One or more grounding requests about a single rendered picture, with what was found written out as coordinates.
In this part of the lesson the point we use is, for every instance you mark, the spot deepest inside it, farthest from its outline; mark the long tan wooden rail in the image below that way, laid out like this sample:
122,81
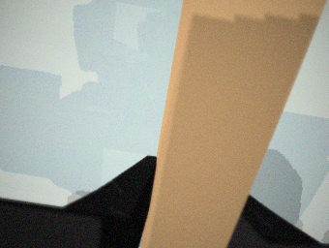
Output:
234,65

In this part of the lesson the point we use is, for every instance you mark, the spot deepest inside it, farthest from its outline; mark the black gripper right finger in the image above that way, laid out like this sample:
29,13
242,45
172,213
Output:
260,227

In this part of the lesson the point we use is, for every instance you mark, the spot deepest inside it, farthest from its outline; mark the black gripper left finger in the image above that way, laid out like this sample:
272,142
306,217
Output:
112,216

